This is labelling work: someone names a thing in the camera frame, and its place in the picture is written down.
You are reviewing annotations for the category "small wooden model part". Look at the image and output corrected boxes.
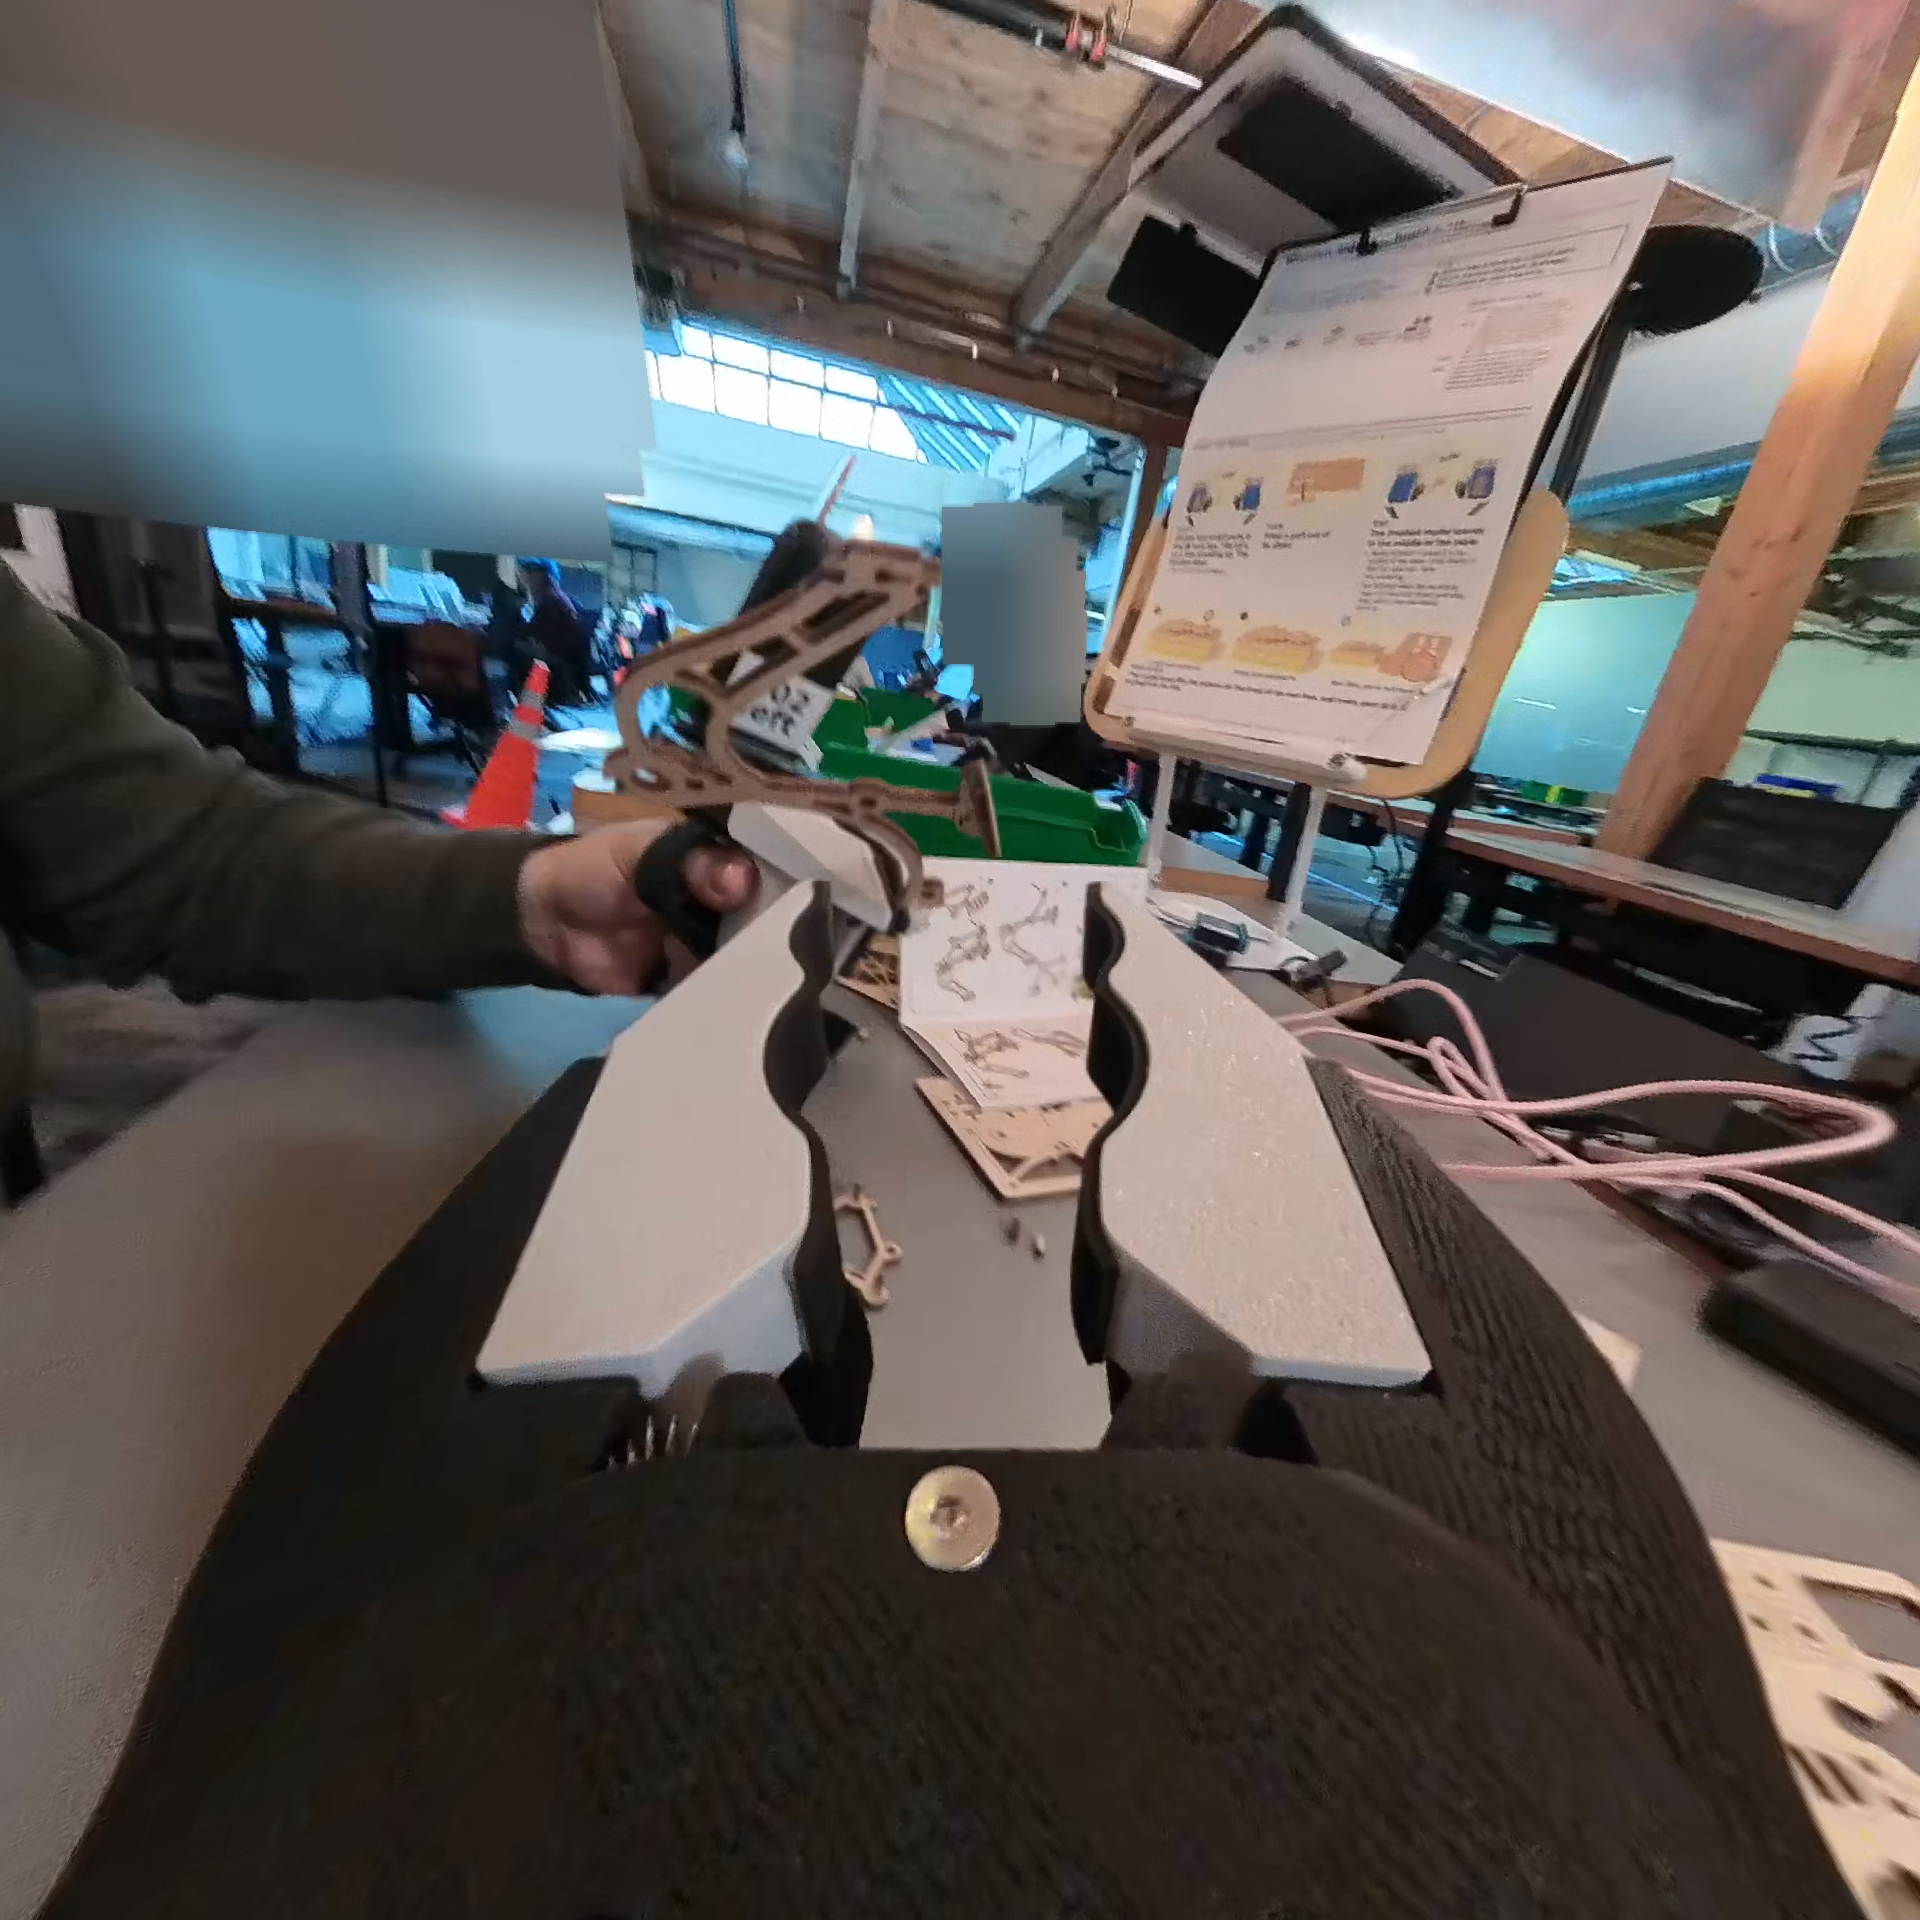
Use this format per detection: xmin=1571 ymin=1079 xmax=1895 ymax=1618
xmin=829 ymin=1183 xmax=907 ymax=1313

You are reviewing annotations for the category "black round lamp head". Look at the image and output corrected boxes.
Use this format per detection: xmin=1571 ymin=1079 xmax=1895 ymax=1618
xmin=1624 ymin=225 xmax=1767 ymax=342

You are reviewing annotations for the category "long green plastic bin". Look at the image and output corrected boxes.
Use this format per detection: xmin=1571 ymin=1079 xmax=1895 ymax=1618
xmin=666 ymin=683 xmax=1153 ymax=872

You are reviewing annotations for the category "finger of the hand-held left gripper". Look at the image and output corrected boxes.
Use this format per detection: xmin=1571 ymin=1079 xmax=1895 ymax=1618
xmin=726 ymin=800 xmax=922 ymax=936

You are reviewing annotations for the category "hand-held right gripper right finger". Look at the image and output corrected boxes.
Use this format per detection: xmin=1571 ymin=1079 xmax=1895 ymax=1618
xmin=1070 ymin=883 xmax=1433 ymax=1387

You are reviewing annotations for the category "white instruction booklet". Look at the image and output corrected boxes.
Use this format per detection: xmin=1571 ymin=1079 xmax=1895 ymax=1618
xmin=896 ymin=862 xmax=1146 ymax=1117

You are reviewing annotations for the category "person's left hand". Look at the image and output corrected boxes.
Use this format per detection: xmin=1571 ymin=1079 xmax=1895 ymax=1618
xmin=516 ymin=820 xmax=762 ymax=997

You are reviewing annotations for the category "white clipboard stand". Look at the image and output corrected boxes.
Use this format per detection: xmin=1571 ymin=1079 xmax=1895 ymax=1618
xmin=1142 ymin=751 xmax=1331 ymax=979

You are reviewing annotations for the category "white ceiling air unit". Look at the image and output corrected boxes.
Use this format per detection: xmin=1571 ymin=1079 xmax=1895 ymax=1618
xmin=1017 ymin=6 xmax=1521 ymax=362

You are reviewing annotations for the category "pink cable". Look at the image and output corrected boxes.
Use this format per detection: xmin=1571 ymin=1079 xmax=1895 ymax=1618
xmin=1272 ymin=979 xmax=1902 ymax=1297

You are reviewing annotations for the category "wooden part sheet with cutouts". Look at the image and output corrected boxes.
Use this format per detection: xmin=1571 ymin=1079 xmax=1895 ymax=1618
xmin=1707 ymin=1537 xmax=1920 ymax=1920

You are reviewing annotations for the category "person's left forearm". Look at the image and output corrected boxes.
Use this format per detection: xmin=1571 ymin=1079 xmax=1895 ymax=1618
xmin=0 ymin=567 xmax=576 ymax=1009

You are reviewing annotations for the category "wooden clipboard with instruction sheet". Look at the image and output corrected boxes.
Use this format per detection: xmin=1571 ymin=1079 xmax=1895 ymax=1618
xmin=1082 ymin=156 xmax=1676 ymax=800

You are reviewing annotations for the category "orange traffic cone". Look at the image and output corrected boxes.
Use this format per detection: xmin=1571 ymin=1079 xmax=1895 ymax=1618
xmin=440 ymin=660 xmax=552 ymax=836

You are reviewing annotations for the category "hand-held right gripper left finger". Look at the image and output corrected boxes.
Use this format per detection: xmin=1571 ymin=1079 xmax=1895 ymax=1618
xmin=477 ymin=883 xmax=877 ymax=1447

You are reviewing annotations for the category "wooden support post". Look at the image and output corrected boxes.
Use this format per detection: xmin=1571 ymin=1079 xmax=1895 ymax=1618
xmin=1595 ymin=45 xmax=1920 ymax=860

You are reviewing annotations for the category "black flat device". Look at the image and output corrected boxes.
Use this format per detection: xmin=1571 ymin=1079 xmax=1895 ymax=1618
xmin=1698 ymin=1256 xmax=1920 ymax=1461

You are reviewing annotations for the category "brown wooden model assembly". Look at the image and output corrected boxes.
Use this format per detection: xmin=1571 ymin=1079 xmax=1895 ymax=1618
xmin=605 ymin=529 xmax=1002 ymax=936

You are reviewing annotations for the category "wooden part sheet under booklet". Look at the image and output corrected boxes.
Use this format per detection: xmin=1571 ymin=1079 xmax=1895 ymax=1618
xmin=914 ymin=1082 xmax=1125 ymax=1206

